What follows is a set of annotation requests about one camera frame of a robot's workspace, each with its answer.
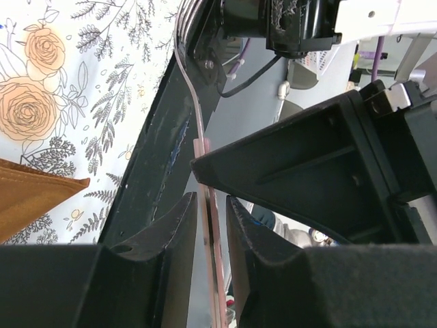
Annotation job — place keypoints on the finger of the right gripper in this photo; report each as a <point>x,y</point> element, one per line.
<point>306,168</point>

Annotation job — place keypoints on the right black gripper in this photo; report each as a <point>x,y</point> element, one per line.
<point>396,142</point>

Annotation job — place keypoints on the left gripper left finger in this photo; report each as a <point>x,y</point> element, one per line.
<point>144,281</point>

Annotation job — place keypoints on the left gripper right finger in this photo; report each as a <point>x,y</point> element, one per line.
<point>277,284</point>

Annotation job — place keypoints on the orange brown cloth napkin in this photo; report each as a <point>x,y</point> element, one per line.
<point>27,194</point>

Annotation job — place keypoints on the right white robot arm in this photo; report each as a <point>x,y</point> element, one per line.
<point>294,28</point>

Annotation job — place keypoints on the floral tablecloth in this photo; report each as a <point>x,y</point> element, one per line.
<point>78,79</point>

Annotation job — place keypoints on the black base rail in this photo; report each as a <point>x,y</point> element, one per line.
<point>158,172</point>

